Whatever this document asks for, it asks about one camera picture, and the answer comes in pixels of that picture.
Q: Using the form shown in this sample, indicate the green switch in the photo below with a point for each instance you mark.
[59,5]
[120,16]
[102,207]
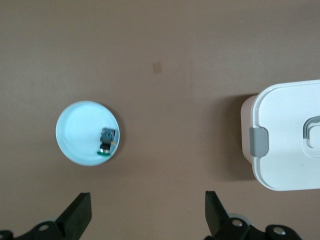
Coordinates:
[107,140]

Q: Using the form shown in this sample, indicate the light blue round plate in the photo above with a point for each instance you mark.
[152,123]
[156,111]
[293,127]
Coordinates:
[80,135]

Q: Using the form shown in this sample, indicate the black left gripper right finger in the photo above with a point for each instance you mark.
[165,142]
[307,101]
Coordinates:
[220,220]

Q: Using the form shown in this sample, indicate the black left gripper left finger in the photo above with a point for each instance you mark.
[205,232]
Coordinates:
[72,217]

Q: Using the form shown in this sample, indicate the white lidded container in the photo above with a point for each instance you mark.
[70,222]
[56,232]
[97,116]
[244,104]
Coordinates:
[287,137]

